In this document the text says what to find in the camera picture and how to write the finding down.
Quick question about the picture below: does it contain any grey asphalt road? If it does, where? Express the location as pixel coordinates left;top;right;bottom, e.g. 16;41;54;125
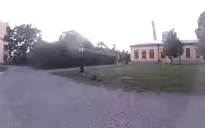
0;64;205;128

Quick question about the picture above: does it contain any green lawn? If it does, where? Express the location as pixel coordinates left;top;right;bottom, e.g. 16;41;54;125
51;62;205;95

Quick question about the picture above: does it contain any yellow building with arched windows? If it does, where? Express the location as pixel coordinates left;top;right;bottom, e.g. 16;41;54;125
129;39;205;65

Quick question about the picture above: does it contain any tall pale chimney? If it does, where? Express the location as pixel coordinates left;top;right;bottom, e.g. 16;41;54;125
151;20;159;42

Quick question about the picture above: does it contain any broad dark tree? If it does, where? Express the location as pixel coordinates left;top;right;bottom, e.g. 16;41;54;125
2;23;43;65

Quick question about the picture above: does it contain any large dark hedge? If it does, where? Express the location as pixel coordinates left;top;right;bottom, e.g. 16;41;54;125
29;29;120;70

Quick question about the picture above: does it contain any small dark tree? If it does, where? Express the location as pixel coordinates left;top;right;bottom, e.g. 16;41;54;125
162;28;185;65

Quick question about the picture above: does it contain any short dark post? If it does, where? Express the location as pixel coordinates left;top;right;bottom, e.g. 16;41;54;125
78;64;86;75

